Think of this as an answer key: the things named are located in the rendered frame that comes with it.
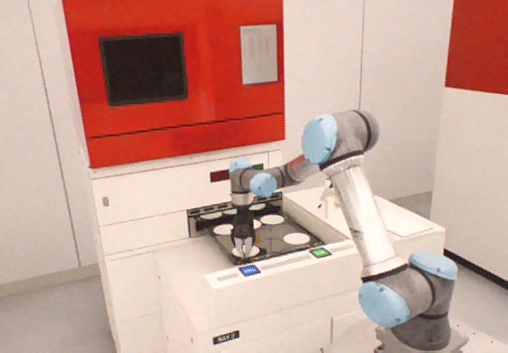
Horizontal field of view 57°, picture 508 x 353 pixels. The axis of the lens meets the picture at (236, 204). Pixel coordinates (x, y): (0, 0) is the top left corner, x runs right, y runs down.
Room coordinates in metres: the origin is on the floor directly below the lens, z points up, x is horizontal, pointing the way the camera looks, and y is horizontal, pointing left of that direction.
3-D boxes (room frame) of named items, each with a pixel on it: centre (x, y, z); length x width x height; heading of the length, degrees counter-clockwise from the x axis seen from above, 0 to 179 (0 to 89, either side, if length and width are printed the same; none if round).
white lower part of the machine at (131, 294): (2.18, 0.29, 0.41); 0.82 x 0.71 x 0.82; 111
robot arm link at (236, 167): (1.53, -0.02, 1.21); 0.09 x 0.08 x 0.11; 32
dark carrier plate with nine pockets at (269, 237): (1.72, -0.09, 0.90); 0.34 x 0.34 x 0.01; 21
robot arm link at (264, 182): (1.45, -0.09, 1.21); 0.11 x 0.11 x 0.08; 32
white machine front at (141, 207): (1.86, 0.17, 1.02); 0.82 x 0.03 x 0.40; 111
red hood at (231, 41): (2.16, 0.28, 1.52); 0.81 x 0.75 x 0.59; 111
